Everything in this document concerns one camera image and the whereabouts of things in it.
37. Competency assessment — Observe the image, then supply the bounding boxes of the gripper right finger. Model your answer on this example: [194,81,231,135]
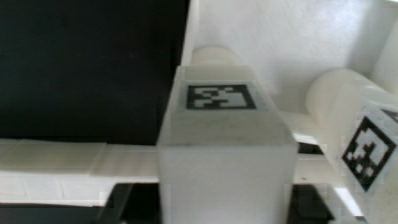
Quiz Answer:
[286,183,366,224]

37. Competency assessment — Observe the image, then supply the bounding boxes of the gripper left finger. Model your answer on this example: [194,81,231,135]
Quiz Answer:
[95,183,160,224]

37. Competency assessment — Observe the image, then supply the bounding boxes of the white chair leg block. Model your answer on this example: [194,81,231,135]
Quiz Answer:
[157,47,299,224]

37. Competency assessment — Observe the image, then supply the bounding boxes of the white chair leg with tag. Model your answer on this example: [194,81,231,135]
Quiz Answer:
[306,69,398,224]

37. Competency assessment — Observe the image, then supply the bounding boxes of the white chair seat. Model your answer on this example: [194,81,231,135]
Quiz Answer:
[180,0,398,118]

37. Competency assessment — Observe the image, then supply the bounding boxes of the white U-shaped fence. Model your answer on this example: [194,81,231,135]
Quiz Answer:
[0,138,334,208]

